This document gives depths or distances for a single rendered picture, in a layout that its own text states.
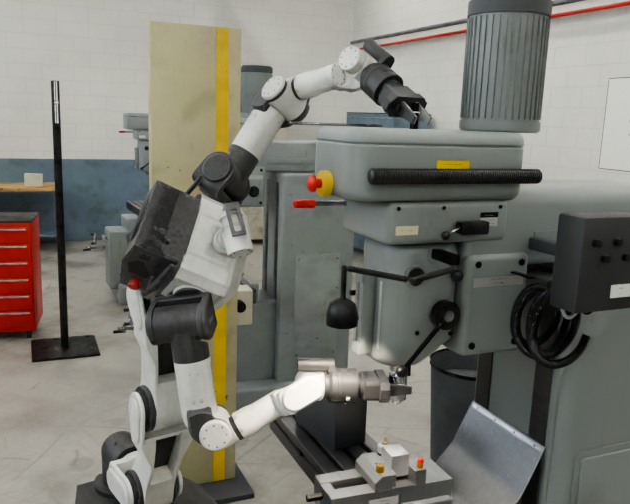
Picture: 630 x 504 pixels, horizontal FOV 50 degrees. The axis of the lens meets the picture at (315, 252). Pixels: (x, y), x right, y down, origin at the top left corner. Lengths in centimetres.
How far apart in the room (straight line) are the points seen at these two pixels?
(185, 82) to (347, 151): 182
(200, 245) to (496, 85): 82
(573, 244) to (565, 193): 32
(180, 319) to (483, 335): 74
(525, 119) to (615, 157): 522
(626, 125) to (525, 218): 516
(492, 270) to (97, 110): 913
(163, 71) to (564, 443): 225
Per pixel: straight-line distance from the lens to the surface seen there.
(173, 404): 215
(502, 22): 173
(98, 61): 1050
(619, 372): 200
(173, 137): 321
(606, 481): 209
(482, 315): 172
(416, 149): 152
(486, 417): 212
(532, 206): 176
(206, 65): 325
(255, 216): 1017
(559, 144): 746
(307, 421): 223
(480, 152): 162
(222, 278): 173
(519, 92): 173
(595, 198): 190
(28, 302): 608
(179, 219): 174
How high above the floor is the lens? 191
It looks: 11 degrees down
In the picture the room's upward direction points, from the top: 2 degrees clockwise
